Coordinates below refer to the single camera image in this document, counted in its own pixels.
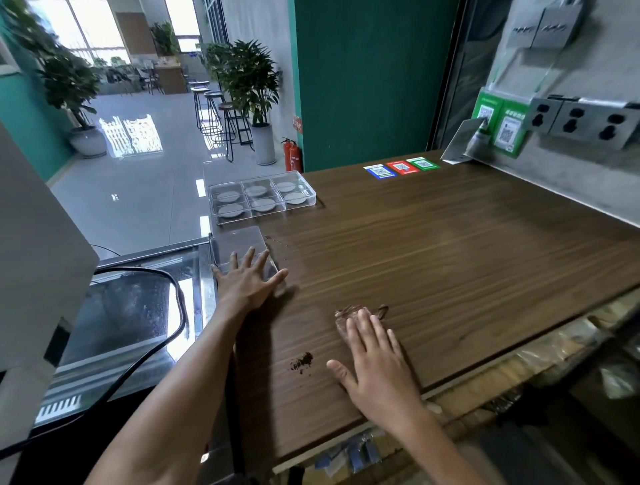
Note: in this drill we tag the person's left hand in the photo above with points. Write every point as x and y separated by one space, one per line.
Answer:
245 290

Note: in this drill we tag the person's right hand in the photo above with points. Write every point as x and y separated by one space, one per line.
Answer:
382 379

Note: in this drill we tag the person's left little finger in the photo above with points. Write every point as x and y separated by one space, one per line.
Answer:
218 274

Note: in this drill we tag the person's left thumb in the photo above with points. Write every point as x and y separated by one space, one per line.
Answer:
277 279

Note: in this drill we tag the person's left middle finger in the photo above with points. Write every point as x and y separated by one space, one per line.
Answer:
248 260

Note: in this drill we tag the person's right thumb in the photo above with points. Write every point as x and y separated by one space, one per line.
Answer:
341 373

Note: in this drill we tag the person's right little finger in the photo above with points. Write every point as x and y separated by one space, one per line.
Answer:
396 345

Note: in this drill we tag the person's right middle finger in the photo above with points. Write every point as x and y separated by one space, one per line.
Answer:
368 327

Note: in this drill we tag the person's left forearm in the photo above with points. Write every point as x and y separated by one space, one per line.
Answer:
175 404

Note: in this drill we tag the person's right forearm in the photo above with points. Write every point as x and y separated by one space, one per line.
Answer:
440 449

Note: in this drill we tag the clear flat plastic box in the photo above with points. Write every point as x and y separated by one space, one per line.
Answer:
240 242

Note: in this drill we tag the dark brown crumbs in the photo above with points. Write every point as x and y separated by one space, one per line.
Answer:
301 361

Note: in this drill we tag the group of white round discs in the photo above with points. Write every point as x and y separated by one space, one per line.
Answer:
263 205

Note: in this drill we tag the clear six-compartment plastic tray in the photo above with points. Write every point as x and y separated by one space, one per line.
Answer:
262 196

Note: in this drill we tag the blue packets under counter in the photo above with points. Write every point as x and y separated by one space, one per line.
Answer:
357 449

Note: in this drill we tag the glass top display freezer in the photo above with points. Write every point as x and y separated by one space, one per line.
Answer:
120 320

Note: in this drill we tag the red fire extinguisher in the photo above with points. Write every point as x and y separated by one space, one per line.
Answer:
291 156

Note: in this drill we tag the black bar stool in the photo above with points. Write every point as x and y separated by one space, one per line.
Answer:
230 117
214 107
199 100

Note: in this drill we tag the blue code sticker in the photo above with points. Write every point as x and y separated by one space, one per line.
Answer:
380 171

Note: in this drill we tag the red code sticker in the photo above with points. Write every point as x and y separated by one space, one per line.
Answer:
402 167

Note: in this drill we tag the cluttered shelf under counter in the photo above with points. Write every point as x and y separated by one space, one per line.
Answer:
560 359

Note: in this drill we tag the green code sticker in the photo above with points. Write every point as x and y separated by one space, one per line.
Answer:
423 163

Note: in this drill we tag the tall plant in white pot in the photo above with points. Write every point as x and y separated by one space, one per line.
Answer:
250 80

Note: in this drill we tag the white appliance housing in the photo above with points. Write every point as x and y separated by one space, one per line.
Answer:
35 260

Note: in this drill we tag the wooden reception counter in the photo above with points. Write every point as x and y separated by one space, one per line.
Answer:
171 80

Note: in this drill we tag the grey metal card holder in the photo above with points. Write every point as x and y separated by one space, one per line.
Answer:
462 142

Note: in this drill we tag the small distant potted plant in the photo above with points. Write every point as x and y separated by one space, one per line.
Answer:
164 39

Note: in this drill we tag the bushy plant in round pot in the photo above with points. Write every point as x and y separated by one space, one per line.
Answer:
70 82

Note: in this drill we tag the large green code sign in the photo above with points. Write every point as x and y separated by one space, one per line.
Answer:
510 131

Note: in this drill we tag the small green code sign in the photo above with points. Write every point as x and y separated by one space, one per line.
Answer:
487 107

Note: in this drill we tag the single grey wall socket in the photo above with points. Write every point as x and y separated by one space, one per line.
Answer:
541 115

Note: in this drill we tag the double grey wall socket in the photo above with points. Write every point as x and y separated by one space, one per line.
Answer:
595 124

